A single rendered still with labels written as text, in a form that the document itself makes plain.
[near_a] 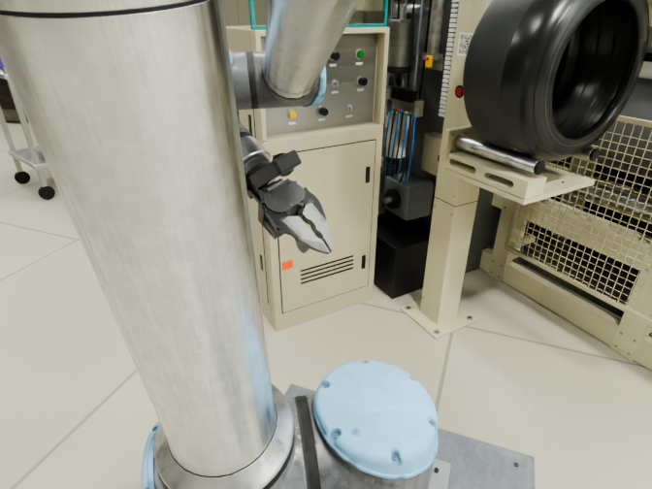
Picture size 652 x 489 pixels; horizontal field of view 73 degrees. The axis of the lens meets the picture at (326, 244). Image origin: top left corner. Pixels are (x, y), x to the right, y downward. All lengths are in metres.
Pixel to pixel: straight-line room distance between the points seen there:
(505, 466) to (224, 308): 0.73
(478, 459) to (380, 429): 0.44
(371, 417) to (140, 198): 0.38
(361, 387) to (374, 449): 0.08
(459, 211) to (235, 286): 1.64
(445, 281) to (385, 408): 1.53
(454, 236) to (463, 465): 1.19
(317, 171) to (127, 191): 1.58
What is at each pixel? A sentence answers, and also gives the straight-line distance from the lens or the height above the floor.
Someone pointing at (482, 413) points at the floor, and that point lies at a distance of 1.85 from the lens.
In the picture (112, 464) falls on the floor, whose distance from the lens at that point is 1.77.
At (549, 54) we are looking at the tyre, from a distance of 1.38.
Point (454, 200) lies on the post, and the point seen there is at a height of 0.64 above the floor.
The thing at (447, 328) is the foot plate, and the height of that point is 0.01.
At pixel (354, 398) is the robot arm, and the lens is 0.55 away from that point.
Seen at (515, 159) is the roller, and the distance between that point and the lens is 1.54.
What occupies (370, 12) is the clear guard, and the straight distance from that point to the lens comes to 1.86.
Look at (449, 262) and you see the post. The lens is 2.00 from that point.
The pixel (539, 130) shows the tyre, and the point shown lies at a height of 1.02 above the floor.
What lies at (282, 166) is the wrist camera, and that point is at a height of 1.12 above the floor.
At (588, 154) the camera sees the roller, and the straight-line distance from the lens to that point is 1.73.
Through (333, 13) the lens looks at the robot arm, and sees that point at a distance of 0.42.
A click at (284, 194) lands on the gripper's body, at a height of 1.06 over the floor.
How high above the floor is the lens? 1.33
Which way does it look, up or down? 28 degrees down
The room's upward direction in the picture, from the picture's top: straight up
